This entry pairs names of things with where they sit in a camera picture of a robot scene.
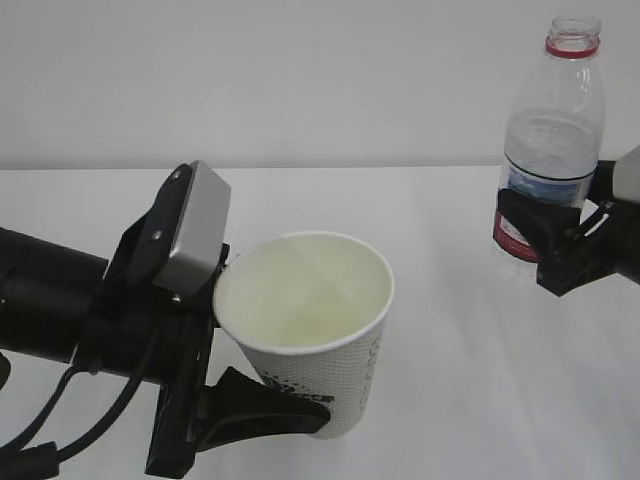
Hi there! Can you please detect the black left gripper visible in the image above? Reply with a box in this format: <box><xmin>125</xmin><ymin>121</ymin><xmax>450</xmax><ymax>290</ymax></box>
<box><xmin>84</xmin><ymin>242</ymin><xmax>332</xmax><ymax>463</ymax></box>

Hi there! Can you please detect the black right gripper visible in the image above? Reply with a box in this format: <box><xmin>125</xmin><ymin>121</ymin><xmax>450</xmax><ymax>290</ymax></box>
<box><xmin>497</xmin><ymin>161</ymin><xmax>639</xmax><ymax>296</ymax></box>

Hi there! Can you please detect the clear plastic water bottle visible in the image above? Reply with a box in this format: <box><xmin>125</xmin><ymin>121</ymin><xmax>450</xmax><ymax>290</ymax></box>
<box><xmin>492</xmin><ymin>15</ymin><xmax>608</xmax><ymax>281</ymax></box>

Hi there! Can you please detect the white paper cup green logo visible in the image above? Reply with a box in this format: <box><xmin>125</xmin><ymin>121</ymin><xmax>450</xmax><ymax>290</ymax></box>
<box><xmin>212</xmin><ymin>231</ymin><xmax>395</xmax><ymax>439</ymax></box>

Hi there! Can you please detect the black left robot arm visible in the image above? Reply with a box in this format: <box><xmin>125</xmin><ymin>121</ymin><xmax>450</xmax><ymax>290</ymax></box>
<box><xmin>1</xmin><ymin>227</ymin><xmax>330</xmax><ymax>478</ymax></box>

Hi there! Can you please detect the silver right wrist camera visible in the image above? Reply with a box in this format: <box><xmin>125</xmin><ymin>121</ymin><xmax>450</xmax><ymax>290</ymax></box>
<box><xmin>612</xmin><ymin>146</ymin><xmax>640</xmax><ymax>205</ymax></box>

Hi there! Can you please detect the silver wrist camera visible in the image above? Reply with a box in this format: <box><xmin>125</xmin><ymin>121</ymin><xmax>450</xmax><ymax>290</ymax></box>
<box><xmin>612</xmin><ymin>146</ymin><xmax>640</xmax><ymax>205</ymax></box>
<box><xmin>154</xmin><ymin>161</ymin><xmax>231</xmax><ymax>296</ymax></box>

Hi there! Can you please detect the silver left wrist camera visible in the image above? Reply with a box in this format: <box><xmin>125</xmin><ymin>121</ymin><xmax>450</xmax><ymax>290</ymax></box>
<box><xmin>154</xmin><ymin>161</ymin><xmax>231</xmax><ymax>296</ymax></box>

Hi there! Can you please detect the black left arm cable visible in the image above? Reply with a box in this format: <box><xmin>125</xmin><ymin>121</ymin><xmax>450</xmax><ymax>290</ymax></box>
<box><xmin>0</xmin><ymin>319</ymin><xmax>171</xmax><ymax>480</ymax></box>

